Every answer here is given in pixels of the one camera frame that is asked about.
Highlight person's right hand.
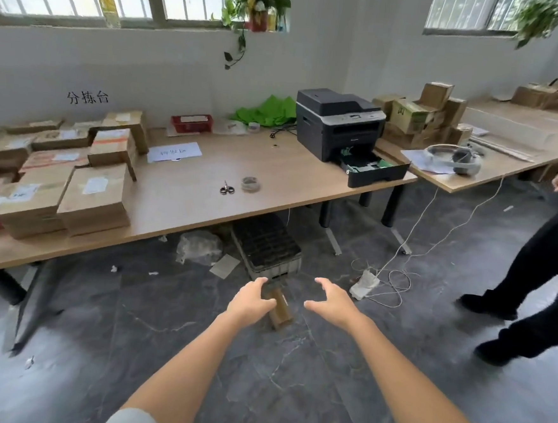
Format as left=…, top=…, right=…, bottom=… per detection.
left=302, top=276, right=366, bottom=332

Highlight person's left hand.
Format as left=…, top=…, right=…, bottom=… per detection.
left=223, top=274, right=279, bottom=333

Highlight person's right forearm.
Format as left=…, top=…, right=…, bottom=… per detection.
left=336, top=314, right=512, bottom=423

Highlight person's left forearm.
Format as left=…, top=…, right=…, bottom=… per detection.
left=119, top=305, right=249, bottom=423

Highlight small brown cardboard box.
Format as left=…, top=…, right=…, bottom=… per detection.
left=262, top=287, right=296, bottom=333

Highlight white power strip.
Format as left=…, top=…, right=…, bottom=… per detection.
left=348, top=268, right=382, bottom=303

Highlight flat cardboard piece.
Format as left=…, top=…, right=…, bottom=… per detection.
left=209, top=253, right=242, bottom=281

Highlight black plastic crate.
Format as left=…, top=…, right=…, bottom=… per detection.
left=228, top=212, right=306, bottom=283

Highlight crumpled clear plastic bag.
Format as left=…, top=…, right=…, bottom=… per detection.
left=175, top=229, right=225, bottom=268

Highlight long wooden table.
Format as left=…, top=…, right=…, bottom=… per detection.
left=0, top=102, right=422, bottom=384

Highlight white paper sheet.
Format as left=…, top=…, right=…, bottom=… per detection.
left=146, top=138, right=204, bottom=167

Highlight white paper sheets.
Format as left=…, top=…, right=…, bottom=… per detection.
left=399, top=147, right=457, bottom=177

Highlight white shirt sleeve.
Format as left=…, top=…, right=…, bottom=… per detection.
left=99, top=405, right=165, bottom=423

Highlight black grey printer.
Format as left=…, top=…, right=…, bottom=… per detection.
left=290, top=87, right=416, bottom=193

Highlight green cloth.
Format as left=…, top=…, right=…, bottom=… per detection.
left=228, top=91, right=299, bottom=130

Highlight red flat box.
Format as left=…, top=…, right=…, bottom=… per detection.
left=169, top=112, right=214, bottom=137

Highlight white headset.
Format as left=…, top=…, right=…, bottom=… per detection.
left=423, top=142, right=484, bottom=177

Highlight stack of brown cartons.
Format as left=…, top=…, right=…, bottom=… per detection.
left=369, top=77, right=477, bottom=155

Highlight wooden side table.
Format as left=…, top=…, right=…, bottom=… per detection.
left=370, top=88, right=558, bottom=201

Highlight pile of labelled cardboard parcels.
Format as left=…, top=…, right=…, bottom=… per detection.
left=0, top=100, right=152, bottom=251

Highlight thin wooden sticks bundle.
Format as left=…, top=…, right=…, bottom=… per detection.
left=472, top=136, right=538, bottom=164

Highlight clear plastic sheet roll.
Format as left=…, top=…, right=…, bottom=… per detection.
left=459, top=106, right=558, bottom=154

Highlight red plant pot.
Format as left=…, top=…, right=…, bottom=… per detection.
left=245, top=9, right=271, bottom=33

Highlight hanging green pothos plant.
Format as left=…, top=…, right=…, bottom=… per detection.
left=208, top=0, right=293, bottom=75

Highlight open cardboard boxes heap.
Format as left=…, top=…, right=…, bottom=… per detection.
left=509, top=71, right=558, bottom=116

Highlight small barred window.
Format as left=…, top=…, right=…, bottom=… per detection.
left=422, top=0, right=558, bottom=45

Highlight yellow bottle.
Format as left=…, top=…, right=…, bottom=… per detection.
left=96, top=0, right=124, bottom=30

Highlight green potted plant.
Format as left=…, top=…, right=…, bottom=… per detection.
left=509, top=0, right=558, bottom=53

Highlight white power cable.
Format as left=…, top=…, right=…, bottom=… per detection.
left=347, top=166, right=506, bottom=316

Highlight black cable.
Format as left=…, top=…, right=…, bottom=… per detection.
left=269, top=124, right=299, bottom=142

